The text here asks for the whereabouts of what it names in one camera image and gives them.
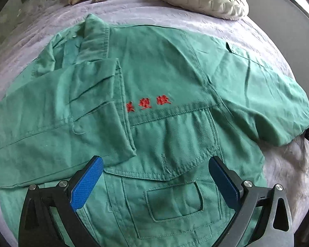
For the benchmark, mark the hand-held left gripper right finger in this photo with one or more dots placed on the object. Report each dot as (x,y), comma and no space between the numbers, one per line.
(222,182)

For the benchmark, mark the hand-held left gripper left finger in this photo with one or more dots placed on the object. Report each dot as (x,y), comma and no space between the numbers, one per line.
(88,182)

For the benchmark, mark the green work jacket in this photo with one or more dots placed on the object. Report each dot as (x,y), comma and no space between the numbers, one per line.
(164,87)

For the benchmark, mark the lilac plush blanket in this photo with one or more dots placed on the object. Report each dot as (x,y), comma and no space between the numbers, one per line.
(170,14)

